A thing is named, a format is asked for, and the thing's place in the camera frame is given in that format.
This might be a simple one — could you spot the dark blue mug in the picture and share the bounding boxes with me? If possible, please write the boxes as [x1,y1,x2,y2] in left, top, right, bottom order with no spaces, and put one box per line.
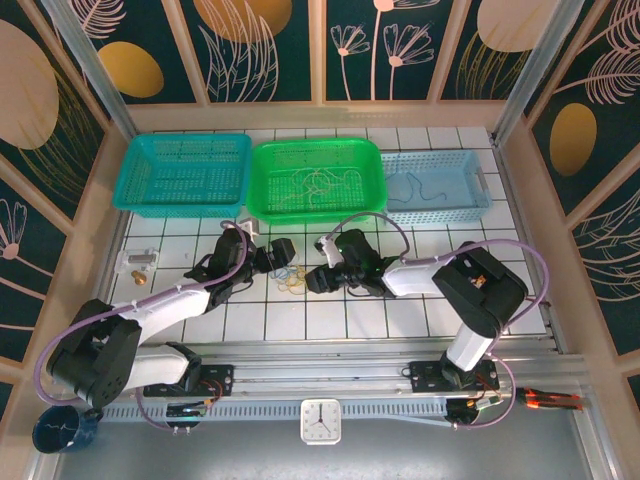
[32,403,105,455]

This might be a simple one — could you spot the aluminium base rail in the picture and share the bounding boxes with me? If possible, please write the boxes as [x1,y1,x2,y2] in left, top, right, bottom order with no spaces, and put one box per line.
[49,339,591,401]

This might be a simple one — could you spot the black controller board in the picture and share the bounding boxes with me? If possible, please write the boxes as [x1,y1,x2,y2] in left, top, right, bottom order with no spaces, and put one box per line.
[166,403,207,420]
[446,397,504,427]

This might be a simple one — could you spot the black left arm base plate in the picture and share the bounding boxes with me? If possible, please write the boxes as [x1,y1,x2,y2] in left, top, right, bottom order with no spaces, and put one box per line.
[142,363,236,400]

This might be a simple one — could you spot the light blue plastic basket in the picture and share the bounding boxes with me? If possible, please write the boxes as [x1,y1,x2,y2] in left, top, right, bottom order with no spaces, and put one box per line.
[379,148,494,227]

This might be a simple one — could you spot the teal plastic basket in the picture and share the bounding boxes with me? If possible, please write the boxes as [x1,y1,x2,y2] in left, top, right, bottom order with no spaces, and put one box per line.
[112,132,253,220]

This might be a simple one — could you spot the white square clock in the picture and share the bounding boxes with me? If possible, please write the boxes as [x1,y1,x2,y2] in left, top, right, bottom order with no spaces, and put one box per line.
[299,398,343,445]

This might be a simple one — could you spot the grey slotted cable duct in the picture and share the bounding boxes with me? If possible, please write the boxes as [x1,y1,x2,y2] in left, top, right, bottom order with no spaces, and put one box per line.
[99,399,451,421]

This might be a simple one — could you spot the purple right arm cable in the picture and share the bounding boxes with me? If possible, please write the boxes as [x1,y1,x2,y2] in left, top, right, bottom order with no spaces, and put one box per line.
[329,212,551,432]

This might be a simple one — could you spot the orange black pliers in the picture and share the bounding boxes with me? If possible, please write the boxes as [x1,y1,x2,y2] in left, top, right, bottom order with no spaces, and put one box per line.
[519,385,584,412]

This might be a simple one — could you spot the pile of rubber bands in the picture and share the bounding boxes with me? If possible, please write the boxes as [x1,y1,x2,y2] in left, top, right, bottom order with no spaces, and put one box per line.
[276,266,309,297]

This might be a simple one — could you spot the clear plastic box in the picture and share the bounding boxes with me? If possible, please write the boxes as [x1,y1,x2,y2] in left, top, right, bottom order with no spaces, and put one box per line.
[115,247,160,275]

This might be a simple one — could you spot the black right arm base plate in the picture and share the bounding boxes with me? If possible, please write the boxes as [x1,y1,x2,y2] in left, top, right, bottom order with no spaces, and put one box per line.
[408,359,501,394]

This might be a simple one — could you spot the green plastic basket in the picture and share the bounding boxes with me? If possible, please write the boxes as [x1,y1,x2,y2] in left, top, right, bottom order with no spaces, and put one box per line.
[245,137,389,227]

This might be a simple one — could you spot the aluminium side rail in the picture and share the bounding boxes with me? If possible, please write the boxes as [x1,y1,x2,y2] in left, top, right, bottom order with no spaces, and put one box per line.
[492,132,569,355]

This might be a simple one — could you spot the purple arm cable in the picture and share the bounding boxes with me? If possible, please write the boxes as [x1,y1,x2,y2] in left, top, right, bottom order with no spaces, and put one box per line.
[329,212,551,432]
[38,219,251,432]

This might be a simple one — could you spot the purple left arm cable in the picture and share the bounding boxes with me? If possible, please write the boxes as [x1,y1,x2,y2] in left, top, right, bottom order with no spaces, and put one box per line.
[38,219,251,432]

